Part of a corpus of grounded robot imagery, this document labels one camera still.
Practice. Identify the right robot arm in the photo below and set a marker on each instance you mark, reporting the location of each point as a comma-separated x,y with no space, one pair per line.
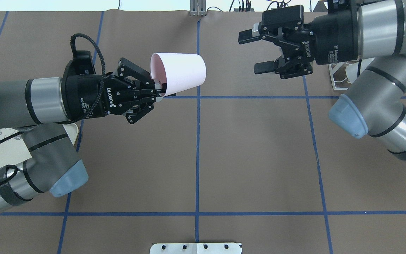
366,29

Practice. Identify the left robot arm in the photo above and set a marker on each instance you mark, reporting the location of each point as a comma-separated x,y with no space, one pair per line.
39,108

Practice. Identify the cream plastic cup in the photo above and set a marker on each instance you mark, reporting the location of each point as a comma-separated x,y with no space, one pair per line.
353,70

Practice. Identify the aluminium frame post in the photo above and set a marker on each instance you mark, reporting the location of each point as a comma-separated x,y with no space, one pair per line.
198,7

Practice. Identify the white wire cup rack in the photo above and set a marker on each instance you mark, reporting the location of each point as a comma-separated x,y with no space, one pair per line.
337,75

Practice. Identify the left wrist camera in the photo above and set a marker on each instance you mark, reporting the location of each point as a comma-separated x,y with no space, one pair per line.
82,59

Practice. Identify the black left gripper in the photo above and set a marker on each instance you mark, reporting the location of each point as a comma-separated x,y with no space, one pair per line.
83,96

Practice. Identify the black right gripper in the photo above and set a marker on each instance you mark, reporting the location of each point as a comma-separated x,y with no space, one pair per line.
337,37

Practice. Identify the white camera pillar base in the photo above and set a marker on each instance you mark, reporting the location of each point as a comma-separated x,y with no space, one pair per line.
197,248

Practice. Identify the pink plastic cup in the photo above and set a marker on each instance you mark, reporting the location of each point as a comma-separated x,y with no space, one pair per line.
180,71

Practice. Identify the cream plastic tray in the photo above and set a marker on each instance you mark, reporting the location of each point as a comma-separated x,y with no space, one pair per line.
13,151

